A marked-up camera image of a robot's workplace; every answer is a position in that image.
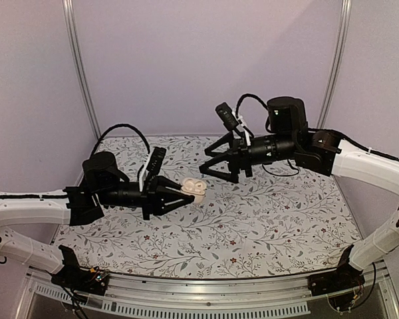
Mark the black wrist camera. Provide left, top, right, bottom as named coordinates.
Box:
left=138, top=147, right=167, bottom=191
left=215, top=102, right=254, bottom=146

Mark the left aluminium corner post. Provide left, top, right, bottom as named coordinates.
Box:
left=62, top=0, right=101, bottom=140

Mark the white earbud charging case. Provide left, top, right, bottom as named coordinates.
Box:
left=181, top=177, right=207, bottom=203

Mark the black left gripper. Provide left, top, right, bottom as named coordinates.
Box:
left=97, top=176, right=192, bottom=221

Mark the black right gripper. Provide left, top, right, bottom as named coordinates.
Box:
left=199, top=132, right=297, bottom=183

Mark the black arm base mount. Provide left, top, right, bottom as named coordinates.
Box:
left=307, top=247, right=365, bottom=296

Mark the aluminium corner post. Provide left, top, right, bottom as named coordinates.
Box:
left=317, top=0, right=352, bottom=130
left=62, top=0, right=101, bottom=140

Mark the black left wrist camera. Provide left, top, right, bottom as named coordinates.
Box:
left=138, top=147, right=167, bottom=191

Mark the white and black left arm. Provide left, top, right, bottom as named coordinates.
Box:
left=0, top=152, right=194, bottom=288

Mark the floral patterned table mat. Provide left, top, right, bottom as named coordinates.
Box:
left=51, top=134, right=366, bottom=279

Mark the aluminium frame rail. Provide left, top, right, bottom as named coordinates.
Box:
left=15, top=261, right=399, bottom=318

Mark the right aluminium corner post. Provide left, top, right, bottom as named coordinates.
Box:
left=317, top=0, right=352, bottom=130

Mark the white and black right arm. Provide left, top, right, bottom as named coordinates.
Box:
left=199, top=96, right=399, bottom=290

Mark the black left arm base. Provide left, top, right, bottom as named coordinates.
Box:
left=51, top=245, right=109, bottom=296

